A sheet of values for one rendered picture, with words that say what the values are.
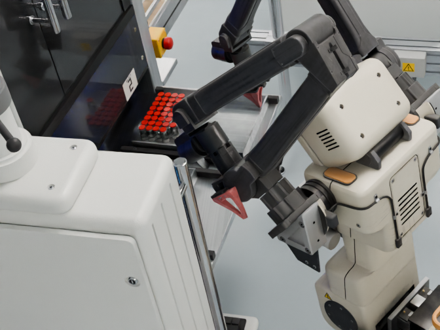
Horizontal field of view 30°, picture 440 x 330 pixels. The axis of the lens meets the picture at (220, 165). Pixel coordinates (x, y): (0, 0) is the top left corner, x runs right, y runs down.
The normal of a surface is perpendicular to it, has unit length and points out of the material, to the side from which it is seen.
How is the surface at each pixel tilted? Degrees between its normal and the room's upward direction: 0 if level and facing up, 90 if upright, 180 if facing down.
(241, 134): 0
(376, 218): 82
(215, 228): 0
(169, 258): 90
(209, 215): 0
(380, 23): 90
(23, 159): 90
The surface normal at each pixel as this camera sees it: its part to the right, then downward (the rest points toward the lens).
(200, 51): -0.15, -0.73
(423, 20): -0.30, 0.68
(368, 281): 0.69, 0.29
